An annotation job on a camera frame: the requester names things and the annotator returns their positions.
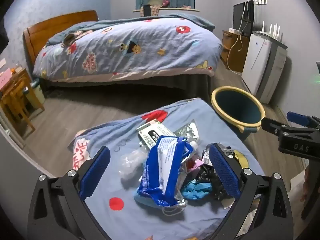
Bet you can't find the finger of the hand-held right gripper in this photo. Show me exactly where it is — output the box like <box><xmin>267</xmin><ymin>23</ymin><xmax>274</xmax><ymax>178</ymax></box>
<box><xmin>287</xmin><ymin>112</ymin><xmax>320</xmax><ymax>130</ymax></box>
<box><xmin>261</xmin><ymin>117</ymin><xmax>292</xmax><ymax>137</ymax></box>

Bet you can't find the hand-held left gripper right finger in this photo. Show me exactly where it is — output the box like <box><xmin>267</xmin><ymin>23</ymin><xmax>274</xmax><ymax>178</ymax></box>
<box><xmin>209</xmin><ymin>142</ymin><xmax>293</xmax><ymax>240</ymax></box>

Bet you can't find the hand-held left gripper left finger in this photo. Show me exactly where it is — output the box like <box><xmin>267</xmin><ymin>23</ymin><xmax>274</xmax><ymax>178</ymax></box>
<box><xmin>28</xmin><ymin>146</ymin><xmax>111</xmax><ymax>240</ymax></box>

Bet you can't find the blue rubber glove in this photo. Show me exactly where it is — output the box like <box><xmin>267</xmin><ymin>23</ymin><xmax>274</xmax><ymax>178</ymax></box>
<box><xmin>181</xmin><ymin>180</ymin><xmax>213</xmax><ymax>200</ymax></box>

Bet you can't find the clear plastic bag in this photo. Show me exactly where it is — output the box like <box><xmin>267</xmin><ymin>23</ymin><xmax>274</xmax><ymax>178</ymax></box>
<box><xmin>119</xmin><ymin>146</ymin><xmax>150</xmax><ymax>180</ymax></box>

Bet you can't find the teal bin with yellow rim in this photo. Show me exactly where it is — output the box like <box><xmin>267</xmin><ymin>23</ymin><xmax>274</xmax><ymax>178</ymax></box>
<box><xmin>211</xmin><ymin>86</ymin><xmax>266</xmax><ymax>139</ymax></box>

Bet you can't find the blue and white plastic packet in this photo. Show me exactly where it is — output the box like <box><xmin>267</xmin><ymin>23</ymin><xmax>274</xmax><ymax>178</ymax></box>
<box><xmin>135</xmin><ymin>135</ymin><xmax>194</xmax><ymax>207</ymax></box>

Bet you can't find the person's right hand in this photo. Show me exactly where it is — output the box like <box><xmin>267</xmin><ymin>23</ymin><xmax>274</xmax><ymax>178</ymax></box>
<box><xmin>301</xmin><ymin>166</ymin><xmax>312</xmax><ymax>202</ymax></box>

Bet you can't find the pink wrapper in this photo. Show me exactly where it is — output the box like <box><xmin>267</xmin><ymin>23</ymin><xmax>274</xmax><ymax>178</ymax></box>
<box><xmin>186</xmin><ymin>155</ymin><xmax>203</xmax><ymax>171</ymax></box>

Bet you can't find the white board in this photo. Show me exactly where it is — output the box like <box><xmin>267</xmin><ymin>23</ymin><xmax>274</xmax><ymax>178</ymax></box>
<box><xmin>290</xmin><ymin>172</ymin><xmax>307</xmax><ymax>198</ymax></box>

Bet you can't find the small printed blue blanket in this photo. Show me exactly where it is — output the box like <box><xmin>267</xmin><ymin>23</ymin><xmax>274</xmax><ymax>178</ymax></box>
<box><xmin>69</xmin><ymin>97</ymin><xmax>267</xmax><ymax>240</ymax></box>

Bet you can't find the silver blister foil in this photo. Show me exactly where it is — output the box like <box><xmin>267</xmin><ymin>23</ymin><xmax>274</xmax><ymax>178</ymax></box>
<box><xmin>174</xmin><ymin>120</ymin><xmax>199</xmax><ymax>143</ymax></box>

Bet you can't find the white air purifier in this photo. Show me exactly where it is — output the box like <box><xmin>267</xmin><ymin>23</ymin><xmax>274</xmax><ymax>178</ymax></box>
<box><xmin>242</xmin><ymin>31</ymin><xmax>288</xmax><ymax>104</ymax></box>

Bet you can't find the green and white carton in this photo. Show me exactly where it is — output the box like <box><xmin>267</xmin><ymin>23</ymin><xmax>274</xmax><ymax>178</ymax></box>
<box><xmin>136</xmin><ymin>119</ymin><xmax>175</xmax><ymax>150</ymax></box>

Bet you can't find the wooden nightstand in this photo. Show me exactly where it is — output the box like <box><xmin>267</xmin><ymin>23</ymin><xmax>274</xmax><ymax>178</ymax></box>
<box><xmin>221</xmin><ymin>30</ymin><xmax>250</xmax><ymax>73</ymax></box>

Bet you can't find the white router with antennas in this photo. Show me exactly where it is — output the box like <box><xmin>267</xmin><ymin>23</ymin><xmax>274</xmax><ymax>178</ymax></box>
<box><xmin>255</xmin><ymin>21</ymin><xmax>283</xmax><ymax>41</ymax></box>

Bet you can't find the black flat screen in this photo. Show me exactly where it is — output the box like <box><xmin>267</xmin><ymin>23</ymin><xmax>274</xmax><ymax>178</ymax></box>
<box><xmin>233</xmin><ymin>1</ymin><xmax>255</xmax><ymax>37</ymax></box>

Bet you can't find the wooden side table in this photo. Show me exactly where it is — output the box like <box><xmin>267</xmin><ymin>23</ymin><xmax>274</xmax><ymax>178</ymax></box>
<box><xmin>0</xmin><ymin>67</ymin><xmax>36</xmax><ymax>135</ymax></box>

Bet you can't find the pink card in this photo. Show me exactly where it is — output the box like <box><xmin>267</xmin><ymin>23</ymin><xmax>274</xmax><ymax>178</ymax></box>
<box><xmin>0</xmin><ymin>70</ymin><xmax>12</xmax><ymax>83</ymax></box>

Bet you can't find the wooden windowsill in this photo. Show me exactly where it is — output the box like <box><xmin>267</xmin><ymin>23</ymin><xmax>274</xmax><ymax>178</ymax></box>
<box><xmin>132</xmin><ymin>6</ymin><xmax>200</xmax><ymax>12</ymax></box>

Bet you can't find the wooden bed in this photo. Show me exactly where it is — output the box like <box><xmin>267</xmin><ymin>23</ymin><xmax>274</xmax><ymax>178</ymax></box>
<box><xmin>23</xmin><ymin>10</ymin><xmax>223</xmax><ymax>100</ymax></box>

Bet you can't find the white cable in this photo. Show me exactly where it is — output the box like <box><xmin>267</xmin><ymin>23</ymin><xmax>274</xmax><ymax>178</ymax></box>
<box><xmin>226</xmin><ymin>0</ymin><xmax>251</xmax><ymax>69</ymax></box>

